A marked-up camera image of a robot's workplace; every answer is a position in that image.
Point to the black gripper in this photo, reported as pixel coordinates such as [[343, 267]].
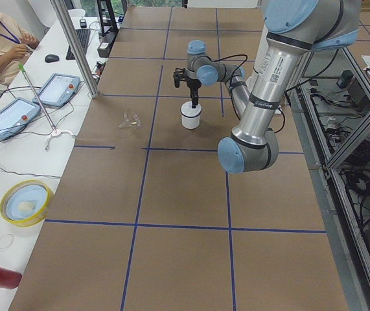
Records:
[[192, 84]]

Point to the white round cup lid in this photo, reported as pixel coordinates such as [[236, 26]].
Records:
[[191, 110]]

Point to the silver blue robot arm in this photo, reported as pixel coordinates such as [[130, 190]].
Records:
[[294, 28]]

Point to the white enamel cup blue rim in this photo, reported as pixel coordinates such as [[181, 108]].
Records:
[[190, 120]]

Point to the black power adapter box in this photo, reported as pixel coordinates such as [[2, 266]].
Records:
[[106, 44]]

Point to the far blue teach pendant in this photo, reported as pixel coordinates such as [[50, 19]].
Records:
[[58, 90]]

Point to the blue teach pendant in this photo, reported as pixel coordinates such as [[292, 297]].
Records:
[[58, 90], [16, 116]]

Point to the black computer mouse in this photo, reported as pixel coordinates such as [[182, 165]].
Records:
[[50, 58]]

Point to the metal reacher grabber stick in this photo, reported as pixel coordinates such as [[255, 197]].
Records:
[[55, 131]]

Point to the near blue teach pendant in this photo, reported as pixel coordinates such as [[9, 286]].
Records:
[[16, 116]]

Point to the light blue plate with bun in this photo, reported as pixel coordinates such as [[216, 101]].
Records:
[[25, 202]]

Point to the yellow tape roll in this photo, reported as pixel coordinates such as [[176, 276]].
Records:
[[36, 218]]

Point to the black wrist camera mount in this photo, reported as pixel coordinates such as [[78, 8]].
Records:
[[179, 75]]

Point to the aluminium frame post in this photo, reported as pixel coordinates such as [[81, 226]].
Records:
[[67, 25]]

